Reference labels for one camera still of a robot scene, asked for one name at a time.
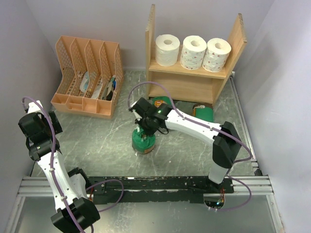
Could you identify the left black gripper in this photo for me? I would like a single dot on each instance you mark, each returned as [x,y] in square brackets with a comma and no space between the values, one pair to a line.
[56,127]

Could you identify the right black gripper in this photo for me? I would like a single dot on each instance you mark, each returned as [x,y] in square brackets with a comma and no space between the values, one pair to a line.
[150,131]

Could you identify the green roll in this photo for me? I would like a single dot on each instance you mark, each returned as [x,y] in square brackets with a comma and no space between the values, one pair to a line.
[203,111]
[141,142]

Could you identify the brown roll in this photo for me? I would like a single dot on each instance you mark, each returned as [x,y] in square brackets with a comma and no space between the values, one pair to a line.
[157,101]

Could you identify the white roll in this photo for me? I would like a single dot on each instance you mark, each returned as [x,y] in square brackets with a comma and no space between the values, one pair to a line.
[216,54]
[166,50]
[192,53]

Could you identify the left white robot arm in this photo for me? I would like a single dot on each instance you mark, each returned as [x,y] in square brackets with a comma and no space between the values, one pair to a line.
[74,212]

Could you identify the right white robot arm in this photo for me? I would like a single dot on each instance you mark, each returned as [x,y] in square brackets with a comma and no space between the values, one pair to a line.
[224,138]

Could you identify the wooden two-tier shelf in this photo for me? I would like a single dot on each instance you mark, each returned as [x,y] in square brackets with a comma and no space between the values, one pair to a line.
[198,85]

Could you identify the stationery in organizer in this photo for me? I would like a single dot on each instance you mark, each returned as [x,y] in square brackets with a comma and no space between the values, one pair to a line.
[107,93]

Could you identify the orange plastic file organizer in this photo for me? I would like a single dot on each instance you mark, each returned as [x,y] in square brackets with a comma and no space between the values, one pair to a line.
[99,59]

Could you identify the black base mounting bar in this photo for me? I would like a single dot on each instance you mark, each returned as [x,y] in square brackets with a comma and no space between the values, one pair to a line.
[191,189]

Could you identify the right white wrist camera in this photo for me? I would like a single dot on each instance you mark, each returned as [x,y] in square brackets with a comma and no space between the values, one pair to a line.
[133,109]

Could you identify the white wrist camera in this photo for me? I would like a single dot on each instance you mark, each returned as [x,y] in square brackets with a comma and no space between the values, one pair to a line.
[133,109]
[33,107]

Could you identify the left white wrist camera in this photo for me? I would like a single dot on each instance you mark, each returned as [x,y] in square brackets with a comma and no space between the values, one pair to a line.
[33,107]

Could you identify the aluminium rail frame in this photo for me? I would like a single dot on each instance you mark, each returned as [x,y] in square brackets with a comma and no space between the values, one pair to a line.
[251,208]

